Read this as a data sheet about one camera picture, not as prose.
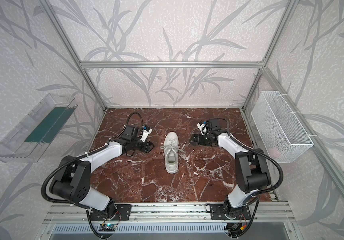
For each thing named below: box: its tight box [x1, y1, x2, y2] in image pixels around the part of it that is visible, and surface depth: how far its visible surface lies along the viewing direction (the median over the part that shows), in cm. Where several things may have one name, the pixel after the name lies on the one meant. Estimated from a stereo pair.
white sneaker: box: [163, 131, 180, 174], surface depth 88 cm
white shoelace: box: [159, 145, 186, 160], surface depth 88 cm
